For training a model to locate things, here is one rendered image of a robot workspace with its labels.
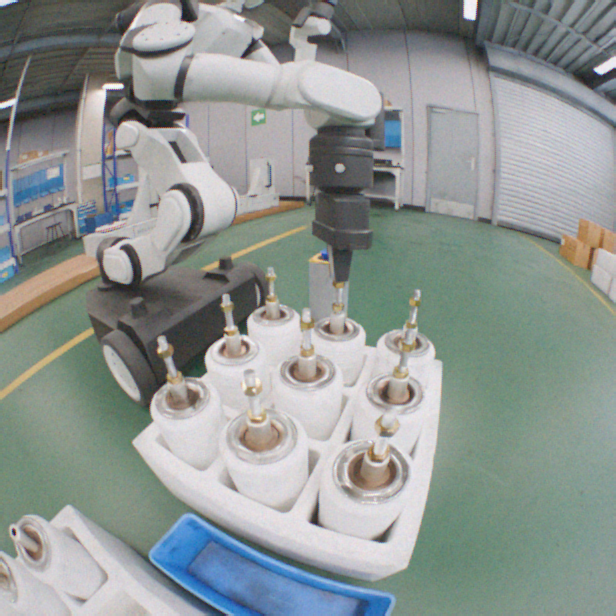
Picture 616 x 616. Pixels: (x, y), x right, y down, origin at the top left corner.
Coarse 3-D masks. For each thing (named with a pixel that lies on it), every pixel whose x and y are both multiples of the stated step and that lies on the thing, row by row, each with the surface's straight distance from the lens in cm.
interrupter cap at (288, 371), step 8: (288, 360) 39; (296, 360) 39; (320, 360) 39; (328, 360) 38; (280, 368) 37; (288, 368) 37; (296, 368) 38; (320, 368) 38; (328, 368) 37; (280, 376) 36; (288, 376) 36; (296, 376) 36; (312, 376) 36; (320, 376) 36; (328, 376) 36; (288, 384) 35; (296, 384) 35; (304, 384) 35; (312, 384) 35; (320, 384) 35; (328, 384) 35
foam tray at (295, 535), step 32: (352, 416) 41; (160, 448) 41; (320, 448) 37; (416, 448) 40; (192, 480) 37; (224, 480) 39; (224, 512) 37; (256, 512) 33; (288, 512) 33; (416, 512) 35; (256, 544) 50; (288, 544) 36; (320, 544) 32; (352, 544) 32; (384, 544) 32; (352, 576) 47; (384, 576) 41
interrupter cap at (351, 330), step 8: (320, 320) 48; (328, 320) 48; (344, 320) 48; (352, 320) 48; (320, 328) 46; (328, 328) 46; (344, 328) 46; (352, 328) 46; (320, 336) 44; (328, 336) 44; (336, 336) 44; (344, 336) 44; (352, 336) 44
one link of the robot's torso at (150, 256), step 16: (176, 192) 62; (160, 208) 66; (176, 208) 61; (160, 224) 67; (176, 224) 62; (144, 240) 83; (160, 240) 68; (176, 240) 64; (208, 240) 78; (128, 256) 90; (144, 256) 86; (160, 256) 74; (176, 256) 73; (144, 272) 88; (160, 272) 95
